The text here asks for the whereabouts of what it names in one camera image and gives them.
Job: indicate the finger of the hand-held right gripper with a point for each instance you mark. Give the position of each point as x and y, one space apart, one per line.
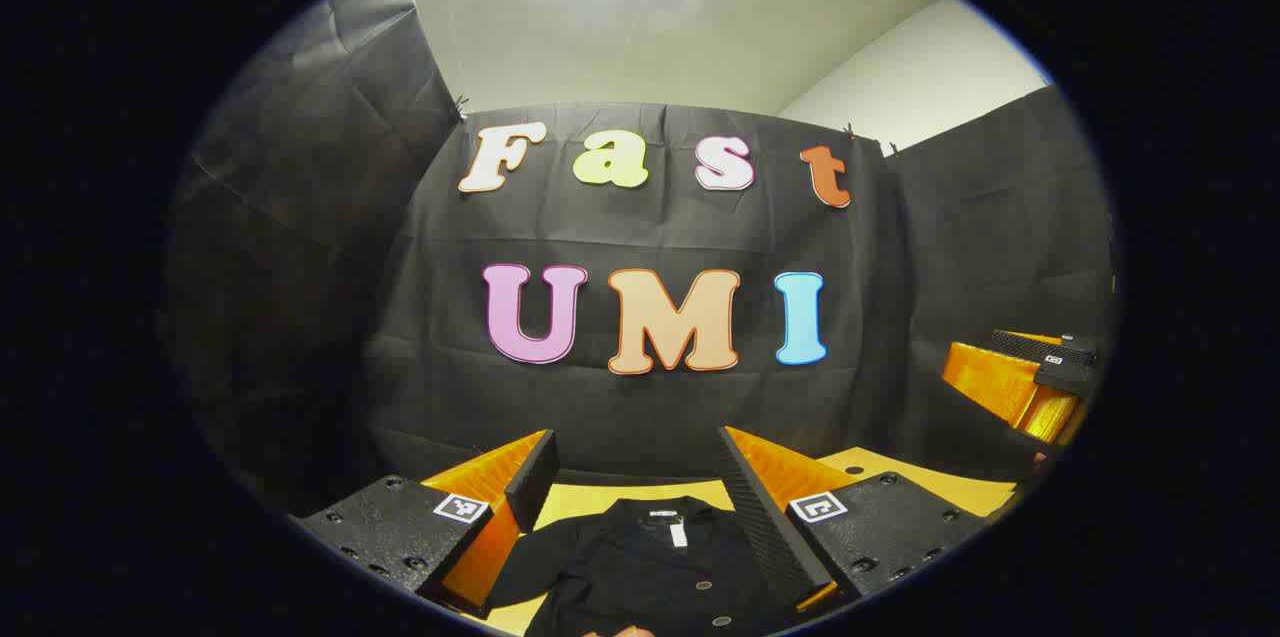
1010 382

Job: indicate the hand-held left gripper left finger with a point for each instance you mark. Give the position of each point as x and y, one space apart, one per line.
533 479

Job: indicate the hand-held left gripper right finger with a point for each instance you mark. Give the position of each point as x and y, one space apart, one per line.
762 517

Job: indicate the black buttoned garment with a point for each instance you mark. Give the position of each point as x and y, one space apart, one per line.
640 567

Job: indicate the black backdrop cloth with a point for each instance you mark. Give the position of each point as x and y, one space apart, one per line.
700 407

